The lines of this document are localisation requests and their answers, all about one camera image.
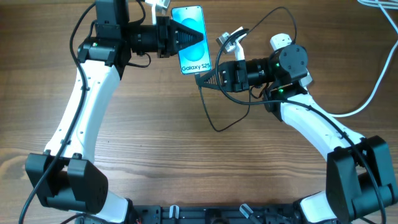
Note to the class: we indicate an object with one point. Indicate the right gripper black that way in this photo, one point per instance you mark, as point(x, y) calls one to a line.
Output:
point(235, 76)

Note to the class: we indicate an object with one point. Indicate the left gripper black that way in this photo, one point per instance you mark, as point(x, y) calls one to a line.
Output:
point(169, 27)

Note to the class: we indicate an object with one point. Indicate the turquoise screen Galaxy smartphone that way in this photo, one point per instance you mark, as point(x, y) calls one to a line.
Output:
point(195, 55)

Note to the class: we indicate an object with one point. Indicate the white power strip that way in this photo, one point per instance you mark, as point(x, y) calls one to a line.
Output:
point(281, 40)

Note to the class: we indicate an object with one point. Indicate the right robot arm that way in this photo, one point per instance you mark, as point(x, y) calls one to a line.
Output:
point(360, 176)

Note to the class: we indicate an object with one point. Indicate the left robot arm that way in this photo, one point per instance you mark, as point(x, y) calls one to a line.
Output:
point(64, 176)

